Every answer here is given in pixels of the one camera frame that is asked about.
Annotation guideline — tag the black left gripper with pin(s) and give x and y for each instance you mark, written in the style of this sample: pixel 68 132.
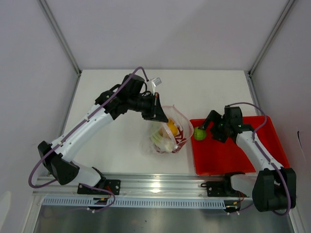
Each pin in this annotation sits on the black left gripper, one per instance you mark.
pixel 155 112

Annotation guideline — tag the yellow lemon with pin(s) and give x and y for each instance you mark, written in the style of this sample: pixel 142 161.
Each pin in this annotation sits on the yellow lemon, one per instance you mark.
pixel 173 129

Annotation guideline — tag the aluminium corner post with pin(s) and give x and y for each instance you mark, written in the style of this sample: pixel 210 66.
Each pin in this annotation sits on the aluminium corner post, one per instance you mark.
pixel 46 10
pixel 285 12

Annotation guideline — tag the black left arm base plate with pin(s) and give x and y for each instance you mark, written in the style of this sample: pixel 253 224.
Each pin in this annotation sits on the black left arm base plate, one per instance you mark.
pixel 104 187

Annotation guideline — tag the right aluminium corner post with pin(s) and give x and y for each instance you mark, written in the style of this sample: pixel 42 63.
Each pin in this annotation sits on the right aluminium corner post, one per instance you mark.
pixel 285 12

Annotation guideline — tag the white slotted cable duct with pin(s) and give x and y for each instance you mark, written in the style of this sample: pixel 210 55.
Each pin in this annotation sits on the white slotted cable duct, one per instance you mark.
pixel 135 202

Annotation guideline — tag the aluminium rail frame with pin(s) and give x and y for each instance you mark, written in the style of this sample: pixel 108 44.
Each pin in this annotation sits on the aluminium rail frame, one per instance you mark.
pixel 159 186

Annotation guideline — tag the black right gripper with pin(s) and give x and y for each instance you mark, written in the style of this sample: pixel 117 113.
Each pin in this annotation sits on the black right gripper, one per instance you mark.
pixel 213 116

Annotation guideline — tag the green bumpy custard apple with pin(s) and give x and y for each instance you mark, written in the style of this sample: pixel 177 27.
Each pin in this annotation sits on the green bumpy custard apple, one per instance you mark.
pixel 199 134

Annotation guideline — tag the red plastic tray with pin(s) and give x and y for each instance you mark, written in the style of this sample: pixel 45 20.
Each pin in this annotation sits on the red plastic tray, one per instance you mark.
pixel 212 157

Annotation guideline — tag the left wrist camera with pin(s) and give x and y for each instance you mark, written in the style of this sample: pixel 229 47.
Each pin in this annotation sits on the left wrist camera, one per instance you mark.
pixel 153 84

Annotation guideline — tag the clear zip top bag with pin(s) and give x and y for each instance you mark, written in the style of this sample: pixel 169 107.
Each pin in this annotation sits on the clear zip top bag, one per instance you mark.
pixel 174 116

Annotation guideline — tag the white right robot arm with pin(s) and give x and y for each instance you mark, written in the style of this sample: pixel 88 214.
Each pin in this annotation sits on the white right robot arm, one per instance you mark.
pixel 275 186

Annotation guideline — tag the left aluminium corner post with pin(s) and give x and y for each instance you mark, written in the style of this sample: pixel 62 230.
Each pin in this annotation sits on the left aluminium corner post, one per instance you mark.
pixel 46 10

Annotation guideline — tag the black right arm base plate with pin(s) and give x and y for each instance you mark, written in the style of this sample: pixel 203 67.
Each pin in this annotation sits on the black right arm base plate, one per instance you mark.
pixel 221 189

